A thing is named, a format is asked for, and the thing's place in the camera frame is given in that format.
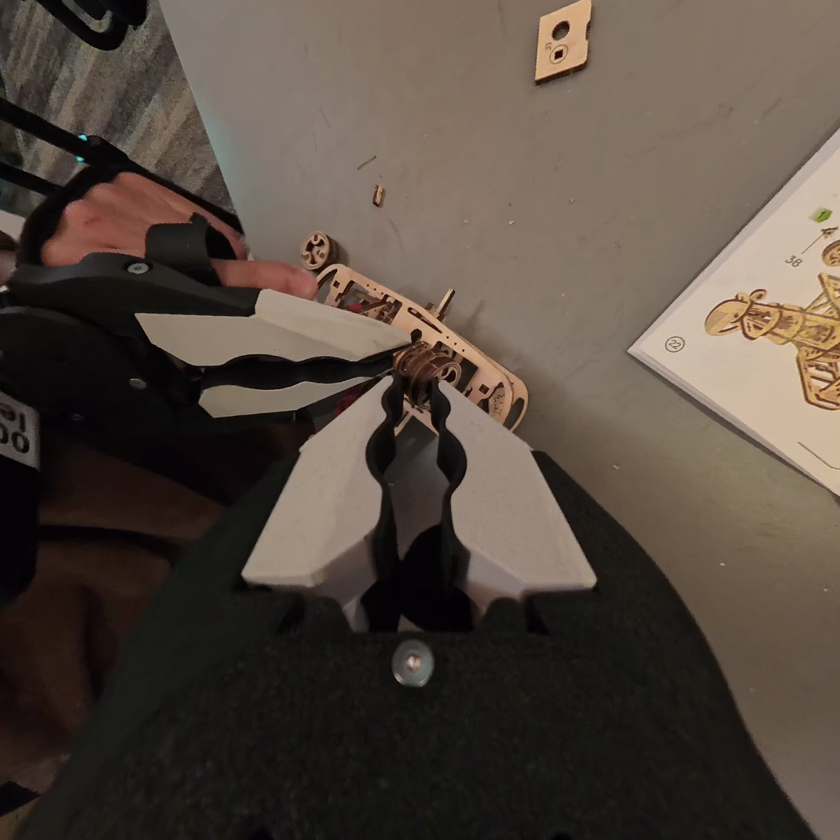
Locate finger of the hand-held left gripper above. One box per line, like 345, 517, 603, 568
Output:
134, 289, 422, 367
198, 358, 395, 420

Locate grey desk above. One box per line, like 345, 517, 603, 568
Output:
157, 0, 840, 840

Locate small wooden wheel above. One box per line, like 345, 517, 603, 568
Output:
300, 231, 341, 270

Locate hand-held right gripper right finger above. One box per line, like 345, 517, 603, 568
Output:
428, 377, 598, 621

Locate person's left hand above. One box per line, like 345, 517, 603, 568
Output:
39, 184, 320, 301

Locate black chair base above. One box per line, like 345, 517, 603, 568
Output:
66, 0, 149, 51

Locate person's brown trousers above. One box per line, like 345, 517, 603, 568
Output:
0, 420, 316, 815

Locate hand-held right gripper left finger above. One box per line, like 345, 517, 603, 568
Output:
241, 375, 404, 634

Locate black metal frame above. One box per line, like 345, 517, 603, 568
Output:
0, 98, 247, 237

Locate square wooden plate with holes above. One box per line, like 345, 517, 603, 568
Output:
533, 0, 593, 85

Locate wooden airplane model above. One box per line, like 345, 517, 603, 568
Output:
315, 262, 530, 434

